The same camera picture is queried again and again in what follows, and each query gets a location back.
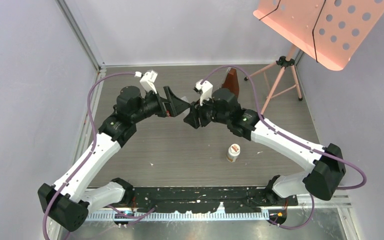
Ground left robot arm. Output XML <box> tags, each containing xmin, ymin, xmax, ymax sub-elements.
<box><xmin>38</xmin><ymin>86</ymin><xmax>190</xmax><ymax>232</ymax></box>

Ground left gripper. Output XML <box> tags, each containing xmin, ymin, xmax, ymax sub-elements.
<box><xmin>131</xmin><ymin>86</ymin><xmax>190</xmax><ymax>124</ymax></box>

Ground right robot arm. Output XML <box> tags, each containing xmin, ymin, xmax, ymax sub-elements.
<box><xmin>183</xmin><ymin>88</ymin><xmax>346</xmax><ymax>205</ymax></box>

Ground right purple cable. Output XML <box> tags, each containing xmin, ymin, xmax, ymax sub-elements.
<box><xmin>199</xmin><ymin>65</ymin><xmax>368</xmax><ymax>191</ymax></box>

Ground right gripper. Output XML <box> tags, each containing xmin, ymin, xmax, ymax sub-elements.
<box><xmin>184</xmin><ymin>93</ymin><xmax>231</xmax><ymax>129</ymax></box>

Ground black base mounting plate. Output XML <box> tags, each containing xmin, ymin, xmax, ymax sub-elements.
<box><xmin>126</xmin><ymin>186</ymin><xmax>299</xmax><ymax>214</ymax></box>

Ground brown wooden metronome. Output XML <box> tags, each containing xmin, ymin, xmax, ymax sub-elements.
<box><xmin>221</xmin><ymin>67</ymin><xmax>240</xmax><ymax>98</ymax></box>

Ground white vitamin pill bottle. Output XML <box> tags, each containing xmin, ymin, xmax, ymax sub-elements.
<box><xmin>226</xmin><ymin>143</ymin><xmax>241</xmax><ymax>163</ymax></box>

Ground pink music stand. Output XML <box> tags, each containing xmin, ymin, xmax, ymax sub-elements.
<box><xmin>253</xmin><ymin>0</ymin><xmax>384</xmax><ymax>112</ymax></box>

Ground clear weekly pill organizer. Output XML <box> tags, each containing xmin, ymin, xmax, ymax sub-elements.
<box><xmin>182</xmin><ymin>105</ymin><xmax>194</xmax><ymax>119</ymax></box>

